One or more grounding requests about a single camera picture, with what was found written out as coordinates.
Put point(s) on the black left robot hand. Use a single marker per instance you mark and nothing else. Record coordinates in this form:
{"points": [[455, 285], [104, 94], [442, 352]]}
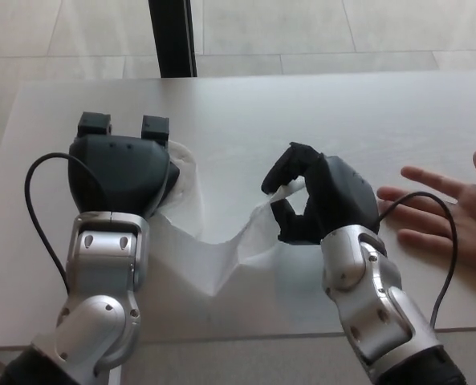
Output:
{"points": [[117, 172]]}

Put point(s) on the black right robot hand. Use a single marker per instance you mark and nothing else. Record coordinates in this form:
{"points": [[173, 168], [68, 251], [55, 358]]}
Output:
{"points": [[342, 196]]}

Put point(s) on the bare person hand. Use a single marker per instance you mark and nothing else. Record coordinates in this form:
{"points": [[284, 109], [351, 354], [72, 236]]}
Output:
{"points": [[474, 212]]}

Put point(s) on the white toilet paper roll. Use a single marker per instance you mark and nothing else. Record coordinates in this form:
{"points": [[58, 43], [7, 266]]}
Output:
{"points": [[189, 208]]}

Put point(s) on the white table leg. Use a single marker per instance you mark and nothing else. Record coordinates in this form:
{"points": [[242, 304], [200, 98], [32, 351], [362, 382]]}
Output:
{"points": [[115, 371]]}

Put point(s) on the black vertical post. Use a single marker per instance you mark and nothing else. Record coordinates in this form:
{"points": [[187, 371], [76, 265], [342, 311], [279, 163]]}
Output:
{"points": [[173, 36]]}

